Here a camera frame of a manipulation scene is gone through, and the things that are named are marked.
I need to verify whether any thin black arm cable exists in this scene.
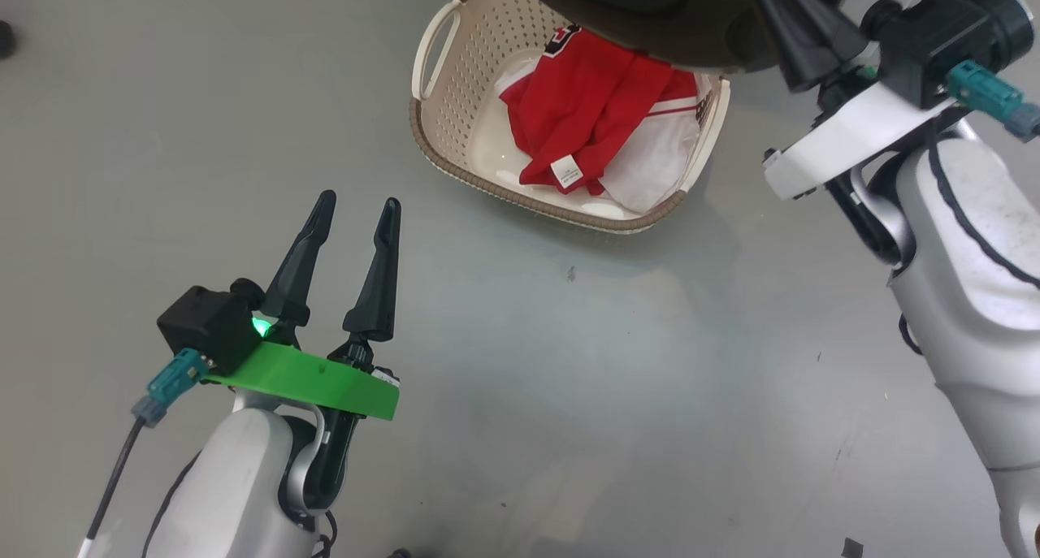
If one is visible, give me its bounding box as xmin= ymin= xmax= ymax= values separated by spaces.
xmin=77 ymin=416 xmax=147 ymax=558
xmin=898 ymin=132 xmax=1040 ymax=356

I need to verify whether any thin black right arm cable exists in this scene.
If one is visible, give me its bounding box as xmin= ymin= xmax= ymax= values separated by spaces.
xmin=898 ymin=132 xmax=1040 ymax=356

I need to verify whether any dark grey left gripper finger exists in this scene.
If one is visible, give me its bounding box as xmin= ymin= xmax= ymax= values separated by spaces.
xmin=262 ymin=189 xmax=337 ymax=328
xmin=329 ymin=197 xmax=402 ymax=372

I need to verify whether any teal camera connector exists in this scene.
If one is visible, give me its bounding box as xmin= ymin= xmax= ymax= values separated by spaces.
xmin=947 ymin=61 xmax=1040 ymax=143
xmin=132 ymin=347 xmax=212 ymax=427

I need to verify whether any dark grey washing machine door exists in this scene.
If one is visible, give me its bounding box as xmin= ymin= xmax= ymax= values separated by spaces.
xmin=505 ymin=0 xmax=854 ymax=76

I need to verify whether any teal right camera connector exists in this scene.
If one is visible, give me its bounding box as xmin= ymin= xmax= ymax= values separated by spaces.
xmin=947 ymin=61 xmax=1040 ymax=143

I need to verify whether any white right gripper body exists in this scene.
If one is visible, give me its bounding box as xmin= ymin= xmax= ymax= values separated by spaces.
xmin=762 ymin=83 xmax=960 ymax=262

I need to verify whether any red and white garment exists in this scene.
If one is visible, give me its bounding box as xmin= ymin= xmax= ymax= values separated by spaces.
xmin=497 ymin=24 xmax=704 ymax=216

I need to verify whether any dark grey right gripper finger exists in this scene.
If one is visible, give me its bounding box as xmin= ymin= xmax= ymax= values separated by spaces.
xmin=746 ymin=0 xmax=839 ymax=94
xmin=784 ymin=0 xmax=869 ymax=70

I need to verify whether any teal left camera connector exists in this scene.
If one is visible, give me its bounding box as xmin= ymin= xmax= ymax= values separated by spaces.
xmin=132 ymin=347 xmax=212 ymax=427

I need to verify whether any cream perforated laundry basket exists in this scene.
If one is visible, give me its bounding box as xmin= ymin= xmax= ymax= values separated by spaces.
xmin=410 ymin=0 xmax=730 ymax=234

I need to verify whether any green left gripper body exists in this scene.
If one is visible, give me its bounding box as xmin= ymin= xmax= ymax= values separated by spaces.
xmin=203 ymin=341 xmax=400 ymax=510

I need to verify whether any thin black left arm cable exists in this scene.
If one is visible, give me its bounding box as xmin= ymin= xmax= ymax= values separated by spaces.
xmin=77 ymin=416 xmax=147 ymax=558

